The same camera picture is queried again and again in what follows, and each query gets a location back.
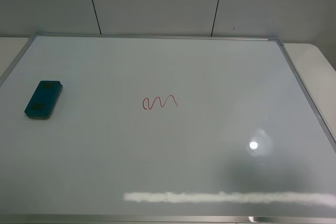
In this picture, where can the red marker scribble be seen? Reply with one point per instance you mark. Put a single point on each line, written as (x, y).
(148, 105)

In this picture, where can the white whiteboard with aluminium frame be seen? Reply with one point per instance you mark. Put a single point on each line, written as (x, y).
(246, 143)

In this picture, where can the teal whiteboard eraser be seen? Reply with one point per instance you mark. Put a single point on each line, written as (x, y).
(44, 99)

